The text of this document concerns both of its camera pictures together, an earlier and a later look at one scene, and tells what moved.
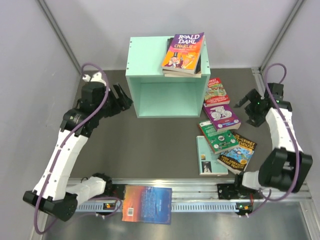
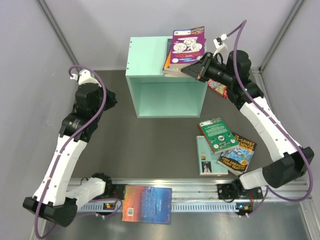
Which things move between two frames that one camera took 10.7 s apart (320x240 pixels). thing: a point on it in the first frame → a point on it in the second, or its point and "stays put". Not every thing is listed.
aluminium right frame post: (298, 4) stays put
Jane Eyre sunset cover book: (147, 204) stays put
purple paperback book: (222, 117) → (188, 45)
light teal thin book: (208, 164) stays put
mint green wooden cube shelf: (156, 96) stays put
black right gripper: (255, 120) → (197, 70)
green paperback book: (220, 141) stays put
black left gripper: (122, 103) → (111, 101)
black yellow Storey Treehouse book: (237, 158) stays put
